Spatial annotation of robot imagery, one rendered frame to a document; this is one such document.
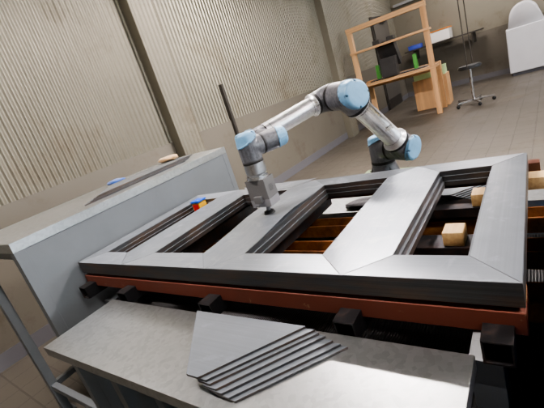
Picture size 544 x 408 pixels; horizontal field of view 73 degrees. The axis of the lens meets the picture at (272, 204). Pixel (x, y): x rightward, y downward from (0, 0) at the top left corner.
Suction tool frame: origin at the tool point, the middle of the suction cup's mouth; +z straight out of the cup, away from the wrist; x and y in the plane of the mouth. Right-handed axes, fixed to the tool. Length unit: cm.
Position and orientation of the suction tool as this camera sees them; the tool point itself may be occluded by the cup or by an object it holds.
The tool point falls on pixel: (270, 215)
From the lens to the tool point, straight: 136.3
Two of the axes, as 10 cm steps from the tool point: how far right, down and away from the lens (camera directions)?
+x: 5.1, -4.0, 7.6
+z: 3.0, 9.1, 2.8
